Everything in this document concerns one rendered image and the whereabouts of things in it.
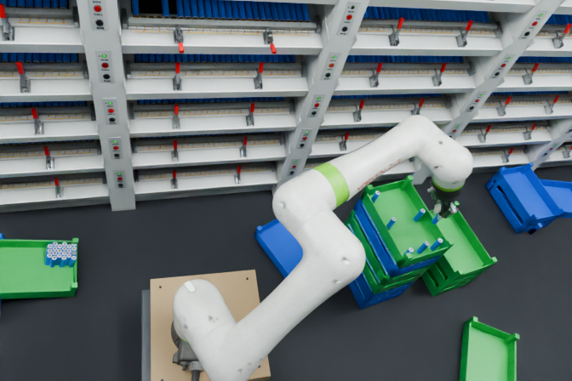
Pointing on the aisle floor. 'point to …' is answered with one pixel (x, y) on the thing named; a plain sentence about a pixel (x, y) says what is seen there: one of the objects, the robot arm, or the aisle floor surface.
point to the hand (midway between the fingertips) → (440, 211)
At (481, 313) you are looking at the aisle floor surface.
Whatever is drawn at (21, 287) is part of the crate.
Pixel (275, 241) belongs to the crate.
